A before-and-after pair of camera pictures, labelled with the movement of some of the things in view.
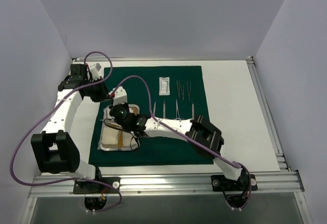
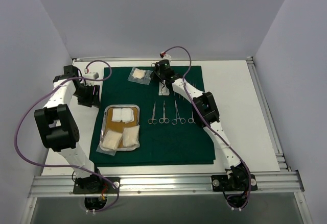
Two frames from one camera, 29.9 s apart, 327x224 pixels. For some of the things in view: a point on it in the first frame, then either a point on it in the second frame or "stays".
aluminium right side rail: (271, 125) stays
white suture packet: (164, 86) stays
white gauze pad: (108, 119) to (140, 75)
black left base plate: (90, 187) stays
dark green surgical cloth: (176, 92) stays
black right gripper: (112, 110) to (161, 75)
